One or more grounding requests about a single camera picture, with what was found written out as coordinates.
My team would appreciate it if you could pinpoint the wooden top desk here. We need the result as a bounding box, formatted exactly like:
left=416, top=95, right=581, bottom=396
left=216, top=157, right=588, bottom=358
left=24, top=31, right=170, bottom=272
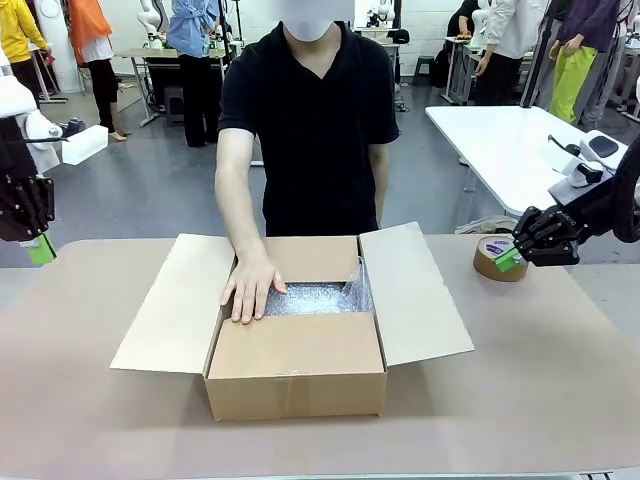
left=113, top=47, right=236, bottom=127

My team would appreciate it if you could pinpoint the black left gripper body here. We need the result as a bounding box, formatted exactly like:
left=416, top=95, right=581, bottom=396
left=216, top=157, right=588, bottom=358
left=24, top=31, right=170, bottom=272
left=0, top=115, right=40, bottom=179

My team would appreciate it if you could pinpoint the beige cloth bundle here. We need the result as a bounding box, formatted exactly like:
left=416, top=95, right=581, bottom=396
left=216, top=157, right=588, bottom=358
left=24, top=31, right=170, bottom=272
left=454, top=215, right=521, bottom=236

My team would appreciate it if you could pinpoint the person in yellow shirt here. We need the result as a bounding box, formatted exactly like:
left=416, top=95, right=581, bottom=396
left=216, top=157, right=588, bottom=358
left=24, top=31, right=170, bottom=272
left=0, top=0, right=51, bottom=96

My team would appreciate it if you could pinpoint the person in white jacket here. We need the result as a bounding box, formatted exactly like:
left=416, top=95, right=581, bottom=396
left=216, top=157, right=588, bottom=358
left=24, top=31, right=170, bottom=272
left=474, top=0, right=551, bottom=106

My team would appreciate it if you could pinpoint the person in black shirt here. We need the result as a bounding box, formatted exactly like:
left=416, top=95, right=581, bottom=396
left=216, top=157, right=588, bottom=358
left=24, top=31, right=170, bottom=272
left=218, top=19, right=401, bottom=239

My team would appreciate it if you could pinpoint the person's left forearm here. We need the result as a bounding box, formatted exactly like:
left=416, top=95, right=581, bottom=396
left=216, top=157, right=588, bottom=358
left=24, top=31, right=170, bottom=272
left=372, top=184, right=391, bottom=230

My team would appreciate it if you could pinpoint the brown cardboard box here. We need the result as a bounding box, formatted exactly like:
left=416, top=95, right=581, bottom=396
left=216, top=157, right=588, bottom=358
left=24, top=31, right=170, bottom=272
left=109, top=221, right=476, bottom=424

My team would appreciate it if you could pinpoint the black camera cable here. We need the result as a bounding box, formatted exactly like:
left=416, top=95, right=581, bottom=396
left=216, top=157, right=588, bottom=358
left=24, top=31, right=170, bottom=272
left=0, top=135, right=71, bottom=145
left=547, top=133, right=584, bottom=159

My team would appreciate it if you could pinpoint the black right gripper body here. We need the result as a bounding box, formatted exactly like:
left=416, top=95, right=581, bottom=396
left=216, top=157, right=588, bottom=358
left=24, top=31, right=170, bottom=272
left=564, top=182, right=624, bottom=239

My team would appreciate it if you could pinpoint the person's right forearm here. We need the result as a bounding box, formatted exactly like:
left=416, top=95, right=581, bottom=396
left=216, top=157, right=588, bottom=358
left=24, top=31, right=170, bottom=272
left=214, top=169, right=272, bottom=259

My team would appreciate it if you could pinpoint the person's right hand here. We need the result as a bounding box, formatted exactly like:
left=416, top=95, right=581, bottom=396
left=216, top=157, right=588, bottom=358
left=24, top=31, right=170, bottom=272
left=220, top=249, right=289, bottom=325

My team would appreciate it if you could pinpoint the white side table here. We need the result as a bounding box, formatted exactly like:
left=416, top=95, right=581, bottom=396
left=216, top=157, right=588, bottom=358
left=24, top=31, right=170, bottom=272
left=424, top=104, right=629, bottom=216

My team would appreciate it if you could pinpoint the person in orange top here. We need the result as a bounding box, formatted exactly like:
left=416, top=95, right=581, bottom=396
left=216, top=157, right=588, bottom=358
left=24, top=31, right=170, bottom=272
left=67, top=0, right=132, bottom=142

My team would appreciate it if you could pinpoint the person in lime trousers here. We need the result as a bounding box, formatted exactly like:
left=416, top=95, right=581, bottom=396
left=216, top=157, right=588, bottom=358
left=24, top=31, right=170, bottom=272
left=549, top=0, right=632, bottom=126

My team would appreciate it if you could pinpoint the person in blue shirt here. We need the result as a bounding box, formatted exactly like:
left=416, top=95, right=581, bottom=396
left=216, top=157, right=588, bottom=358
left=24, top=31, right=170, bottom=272
left=167, top=0, right=224, bottom=149

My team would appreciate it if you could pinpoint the clear bubble wrap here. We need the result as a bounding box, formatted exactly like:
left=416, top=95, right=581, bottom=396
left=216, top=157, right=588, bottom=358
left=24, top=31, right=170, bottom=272
left=259, top=253, right=376, bottom=319

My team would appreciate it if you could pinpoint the seated person in black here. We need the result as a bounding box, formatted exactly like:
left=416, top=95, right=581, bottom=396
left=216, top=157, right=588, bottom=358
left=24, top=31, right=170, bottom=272
left=447, top=0, right=481, bottom=66

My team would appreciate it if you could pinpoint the brown packing tape roll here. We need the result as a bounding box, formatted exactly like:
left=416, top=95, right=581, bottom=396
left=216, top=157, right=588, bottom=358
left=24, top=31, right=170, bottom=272
left=473, top=235, right=530, bottom=284

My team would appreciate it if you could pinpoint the white face mask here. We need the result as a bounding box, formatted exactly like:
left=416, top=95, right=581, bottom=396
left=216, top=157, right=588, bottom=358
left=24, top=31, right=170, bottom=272
left=282, top=19, right=335, bottom=42

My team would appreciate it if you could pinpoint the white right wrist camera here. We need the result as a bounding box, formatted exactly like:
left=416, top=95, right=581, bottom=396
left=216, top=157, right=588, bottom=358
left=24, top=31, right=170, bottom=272
left=547, top=129, right=629, bottom=206

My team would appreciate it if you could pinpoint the black vertical pole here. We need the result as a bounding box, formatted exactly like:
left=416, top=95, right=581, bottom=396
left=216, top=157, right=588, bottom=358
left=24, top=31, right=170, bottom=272
left=519, top=0, right=557, bottom=109

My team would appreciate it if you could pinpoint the small dark grey stool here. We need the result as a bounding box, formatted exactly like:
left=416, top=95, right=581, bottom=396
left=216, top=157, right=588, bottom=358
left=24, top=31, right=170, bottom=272
left=163, top=85, right=185, bottom=126

